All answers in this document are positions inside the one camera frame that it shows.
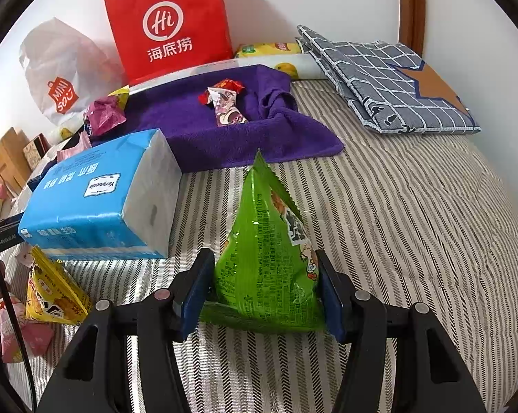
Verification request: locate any red white gummy bag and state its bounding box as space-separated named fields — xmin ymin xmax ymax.
xmin=0 ymin=294 xmax=54 ymax=363

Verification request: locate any yellow snack bag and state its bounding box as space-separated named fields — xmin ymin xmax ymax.
xmin=26 ymin=246 xmax=92 ymax=325

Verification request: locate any pink panda snack bag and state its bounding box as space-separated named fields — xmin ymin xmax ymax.
xmin=57 ymin=131 xmax=92 ymax=162

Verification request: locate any green snack bag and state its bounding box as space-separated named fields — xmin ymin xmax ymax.
xmin=200 ymin=154 xmax=324 ymax=334

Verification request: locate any pink white stick packet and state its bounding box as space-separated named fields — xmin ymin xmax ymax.
xmin=209 ymin=87 xmax=248 ymax=127

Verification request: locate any decorated book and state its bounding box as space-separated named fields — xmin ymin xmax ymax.
xmin=22 ymin=133 xmax=50 ymax=171

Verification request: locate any blue tissue pack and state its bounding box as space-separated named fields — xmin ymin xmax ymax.
xmin=18 ymin=129 xmax=182 ymax=260

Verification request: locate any magenta snack bag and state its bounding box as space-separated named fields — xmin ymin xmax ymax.
xmin=84 ymin=95 xmax=127 ymax=138

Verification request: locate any striped grey bed quilt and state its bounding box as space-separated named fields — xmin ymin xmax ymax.
xmin=0 ymin=78 xmax=518 ymax=413

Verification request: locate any white Miniso plastic bag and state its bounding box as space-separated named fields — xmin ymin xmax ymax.
xmin=19 ymin=18 xmax=124 ymax=127

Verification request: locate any purple towel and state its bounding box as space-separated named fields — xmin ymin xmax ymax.
xmin=91 ymin=65 xmax=344 ymax=172

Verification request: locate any small red snack packet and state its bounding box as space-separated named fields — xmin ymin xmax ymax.
xmin=198 ymin=78 xmax=245 ymax=105

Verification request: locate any red Haidilao paper bag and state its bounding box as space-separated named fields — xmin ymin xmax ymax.
xmin=104 ymin=0 xmax=233 ymax=85

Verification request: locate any grey checked folded cloth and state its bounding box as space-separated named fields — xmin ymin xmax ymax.
xmin=297 ymin=25 xmax=481 ymax=134

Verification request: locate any yellow lemon tea pack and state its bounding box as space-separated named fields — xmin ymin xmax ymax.
xmin=235 ymin=42 xmax=303 ymax=58

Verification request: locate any brown wooden door frame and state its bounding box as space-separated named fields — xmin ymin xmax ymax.
xmin=399 ymin=0 xmax=426 ymax=56

